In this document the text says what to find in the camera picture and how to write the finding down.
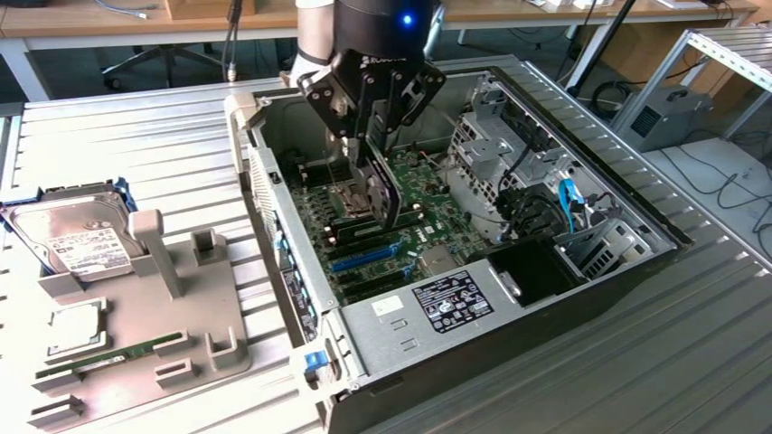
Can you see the green motherboard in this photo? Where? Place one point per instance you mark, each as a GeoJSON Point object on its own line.
{"type": "Point", "coordinates": [421, 199]}

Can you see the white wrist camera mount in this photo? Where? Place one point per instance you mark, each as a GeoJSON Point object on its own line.
{"type": "Point", "coordinates": [304, 72]}

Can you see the grey power supply unit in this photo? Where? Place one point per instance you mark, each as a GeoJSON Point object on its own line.
{"type": "Point", "coordinates": [421, 325]}

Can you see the black tripod pole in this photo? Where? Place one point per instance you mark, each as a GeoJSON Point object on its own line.
{"type": "Point", "coordinates": [593, 50]}

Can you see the aluminium profile frame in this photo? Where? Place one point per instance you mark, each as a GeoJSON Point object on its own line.
{"type": "Point", "coordinates": [729, 50]}

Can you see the wooden box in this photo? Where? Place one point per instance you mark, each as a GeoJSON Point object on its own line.
{"type": "Point", "coordinates": [205, 9]}

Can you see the metal CPU socket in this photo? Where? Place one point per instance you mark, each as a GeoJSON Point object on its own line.
{"type": "Point", "coordinates": [352, 201]}

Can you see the silver metal disk bay cage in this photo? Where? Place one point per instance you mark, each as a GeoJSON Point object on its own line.
{"type": "Point", "coordinates": [491, 158]}

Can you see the black plastic air duct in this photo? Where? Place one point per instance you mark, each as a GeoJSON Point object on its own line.
{"type": "Point", "coordinates": [531, 271]}

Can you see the long wooden desk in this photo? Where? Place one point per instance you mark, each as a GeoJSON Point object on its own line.
{"type": "Point", "coordinates": [120, 25]}

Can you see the silver CPU chip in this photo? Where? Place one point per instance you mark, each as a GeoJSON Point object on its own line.
{"type": "Point", "coordinates": [75, 332]}

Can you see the blue case latch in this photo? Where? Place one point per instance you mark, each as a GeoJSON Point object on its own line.
{"type": "Point", "coordinates": [315, 361]}

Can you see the black graphics card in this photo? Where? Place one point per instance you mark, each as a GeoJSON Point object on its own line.
{"type": "Point", "coordinates": [383, 194]}

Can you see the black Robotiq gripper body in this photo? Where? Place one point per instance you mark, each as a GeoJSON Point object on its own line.
{"type": "Point", "coordinates": [380, 31]}

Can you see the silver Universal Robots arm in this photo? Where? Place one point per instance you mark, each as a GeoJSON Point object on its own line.
{"type": "Point", "coordinates": [313, 27]}

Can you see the grey plastic parts rack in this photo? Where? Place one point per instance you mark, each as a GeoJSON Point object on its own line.
{"type": "Point", "coordinates": [168, 325]}

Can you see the blue expansion slot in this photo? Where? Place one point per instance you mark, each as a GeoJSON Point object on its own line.
{"type": "Point", "coordinates": [361, 259]}

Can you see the open black PC case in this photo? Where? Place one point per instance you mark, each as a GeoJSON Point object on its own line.
{"type": "Point", "coordinates": [591, 190]}

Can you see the green RAM stick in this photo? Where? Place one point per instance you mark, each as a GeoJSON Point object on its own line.
{"type": "Point", "coordinates": [108, 357]}

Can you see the silver hard disk blue frame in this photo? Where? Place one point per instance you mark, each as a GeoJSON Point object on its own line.
{"type": "Point", "coordinates": [72, 230]}

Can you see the office chair star base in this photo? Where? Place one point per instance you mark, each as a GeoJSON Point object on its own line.
{"type": "Point", "coordinates": [163, 59]}

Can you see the grey control box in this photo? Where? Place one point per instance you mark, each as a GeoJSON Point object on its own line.
{"type": "Point", "coordinates": [669, 117]}

